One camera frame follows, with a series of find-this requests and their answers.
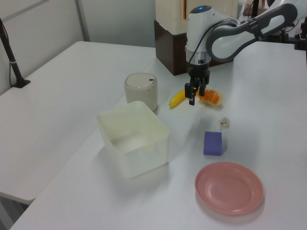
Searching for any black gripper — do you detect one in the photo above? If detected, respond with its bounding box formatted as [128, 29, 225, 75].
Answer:
[184, 62, 211, 106]

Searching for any orange glazed bread loaf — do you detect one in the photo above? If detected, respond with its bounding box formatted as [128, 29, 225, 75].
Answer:
[198, 89, 225, 107]

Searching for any yellow toy banana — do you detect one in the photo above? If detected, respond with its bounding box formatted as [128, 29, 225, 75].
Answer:
[169, 90, 187, 109]

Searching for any dark brown cabinet box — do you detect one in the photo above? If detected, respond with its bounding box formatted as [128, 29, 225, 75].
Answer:
[154, 19, 235, 77]

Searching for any purple cube block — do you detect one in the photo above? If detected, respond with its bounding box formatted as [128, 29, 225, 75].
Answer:
[203, 131, 223, 157]

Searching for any beige lidded mini trash can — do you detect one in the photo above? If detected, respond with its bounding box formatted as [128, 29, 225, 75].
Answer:
[124, 73, 159, 112]

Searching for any cream toy fridge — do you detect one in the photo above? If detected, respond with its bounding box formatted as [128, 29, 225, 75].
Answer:
[155, 0, 192, 35]

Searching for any white open plastic container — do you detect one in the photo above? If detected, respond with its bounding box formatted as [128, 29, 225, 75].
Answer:
[96, 100, 171, 179]

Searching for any black electronics box red light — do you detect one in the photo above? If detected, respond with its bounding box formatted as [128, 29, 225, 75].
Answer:
[260, 28, 292, 43]

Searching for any pink round plate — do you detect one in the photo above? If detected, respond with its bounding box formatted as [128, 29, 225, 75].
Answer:
[194, 161, 264, 216]

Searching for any black table clamp mount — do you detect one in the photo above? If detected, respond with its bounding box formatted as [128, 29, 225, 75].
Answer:
[294, 18, 307, 51]

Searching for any black camera stand pole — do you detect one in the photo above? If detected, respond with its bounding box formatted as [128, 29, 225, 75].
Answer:
[0, 18, 31, 89]

